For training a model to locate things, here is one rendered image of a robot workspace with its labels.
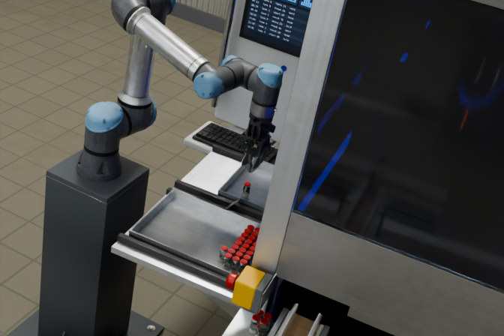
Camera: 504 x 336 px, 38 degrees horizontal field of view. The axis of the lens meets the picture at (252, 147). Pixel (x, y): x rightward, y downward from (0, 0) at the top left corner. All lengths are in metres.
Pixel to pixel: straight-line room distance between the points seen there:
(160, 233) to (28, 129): 2.30
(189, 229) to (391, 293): 0.67
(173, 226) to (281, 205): 0.52
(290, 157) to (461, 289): 0.48
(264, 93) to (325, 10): 0.64
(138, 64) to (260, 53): 0.54
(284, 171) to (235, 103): 1.21
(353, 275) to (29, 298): 1.75
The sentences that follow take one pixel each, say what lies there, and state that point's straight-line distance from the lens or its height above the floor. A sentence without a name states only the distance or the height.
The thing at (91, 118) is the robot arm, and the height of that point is 1.00.
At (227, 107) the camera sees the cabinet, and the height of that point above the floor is 0.87.
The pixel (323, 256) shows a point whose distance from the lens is 1.76.
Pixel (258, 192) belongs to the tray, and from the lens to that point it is 2.37.
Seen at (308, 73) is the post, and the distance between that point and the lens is 1.57.
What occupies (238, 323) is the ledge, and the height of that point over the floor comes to 0.88.
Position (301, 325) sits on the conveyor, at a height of 0.93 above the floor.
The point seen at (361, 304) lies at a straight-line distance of 1.80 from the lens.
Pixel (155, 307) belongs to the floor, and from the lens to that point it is 3.19.
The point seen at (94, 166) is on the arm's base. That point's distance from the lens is 2.46.
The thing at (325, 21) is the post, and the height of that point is 1.68.
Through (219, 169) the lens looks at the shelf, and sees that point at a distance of 2.45.
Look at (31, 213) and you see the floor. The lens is 3.65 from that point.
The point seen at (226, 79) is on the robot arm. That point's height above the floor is 1.30.
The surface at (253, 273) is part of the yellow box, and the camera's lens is 1.80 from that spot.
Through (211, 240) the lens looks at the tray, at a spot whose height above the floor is 0.88.
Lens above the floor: 2.16
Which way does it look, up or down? 29 degrees down
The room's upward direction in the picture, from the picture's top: 12 degrees clockwise
